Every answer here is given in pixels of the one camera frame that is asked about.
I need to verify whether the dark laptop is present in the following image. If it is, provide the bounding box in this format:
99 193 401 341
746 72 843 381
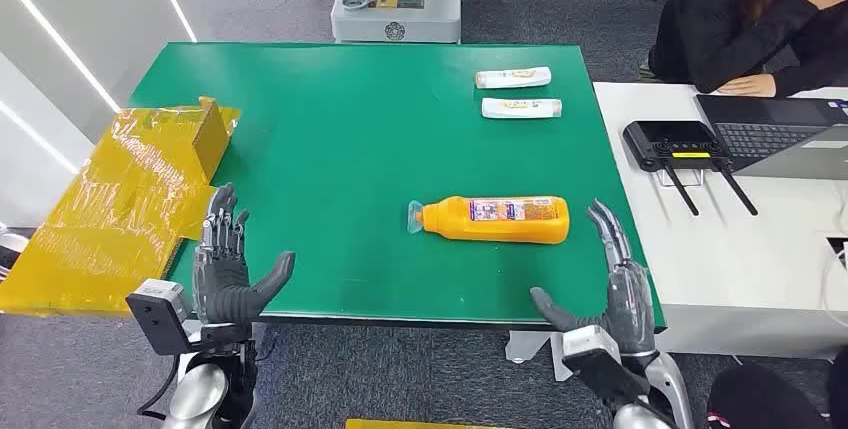
694 93 848 181

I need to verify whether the white tube with yellow print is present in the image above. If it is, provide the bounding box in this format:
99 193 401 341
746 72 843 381
480 97 564 120
474 66 553 90

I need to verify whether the black controller with antennas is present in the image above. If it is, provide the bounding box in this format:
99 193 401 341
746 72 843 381
621 119 760 218

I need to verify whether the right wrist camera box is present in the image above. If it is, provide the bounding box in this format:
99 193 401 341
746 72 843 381
561 325 651 407

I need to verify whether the orange bottle with clear cap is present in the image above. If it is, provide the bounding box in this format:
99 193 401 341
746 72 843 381
406 195 571 246

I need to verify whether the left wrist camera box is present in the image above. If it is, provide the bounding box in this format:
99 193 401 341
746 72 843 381
125 278 193 356

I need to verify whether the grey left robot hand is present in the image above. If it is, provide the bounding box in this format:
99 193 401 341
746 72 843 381
192 182 297 328

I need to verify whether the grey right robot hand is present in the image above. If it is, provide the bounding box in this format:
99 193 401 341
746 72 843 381
529 198 658 358

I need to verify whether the yellow cardboard piece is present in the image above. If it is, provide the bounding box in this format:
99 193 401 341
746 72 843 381
344 418 495 429

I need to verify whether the yellow tape-wrapped cardboard box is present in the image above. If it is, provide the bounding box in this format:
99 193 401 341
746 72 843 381
0 95 242 319

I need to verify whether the clear controller stand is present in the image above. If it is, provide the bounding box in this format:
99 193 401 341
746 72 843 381
655 167 705 188

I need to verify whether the white table leg bracket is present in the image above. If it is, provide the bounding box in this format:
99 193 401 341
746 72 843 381
503 329 578 382

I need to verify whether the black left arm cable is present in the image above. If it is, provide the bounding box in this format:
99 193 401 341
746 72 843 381
137 353 183 422

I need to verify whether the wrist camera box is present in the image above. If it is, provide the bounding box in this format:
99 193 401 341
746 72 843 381
561 325 651 407
125 278 193 356

